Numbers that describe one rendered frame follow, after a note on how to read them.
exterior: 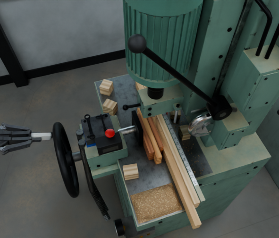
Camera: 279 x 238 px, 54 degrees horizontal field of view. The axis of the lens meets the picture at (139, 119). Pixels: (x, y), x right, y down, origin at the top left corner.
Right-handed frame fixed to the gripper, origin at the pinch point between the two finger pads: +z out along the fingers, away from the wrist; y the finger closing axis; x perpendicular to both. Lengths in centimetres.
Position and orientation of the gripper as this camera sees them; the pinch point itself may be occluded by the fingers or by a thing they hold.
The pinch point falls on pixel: (41, 136)
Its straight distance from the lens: 110.2
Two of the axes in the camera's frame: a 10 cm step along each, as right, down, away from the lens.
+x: -3.3, 6.2, 7.1
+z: 9.0, -0.2, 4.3
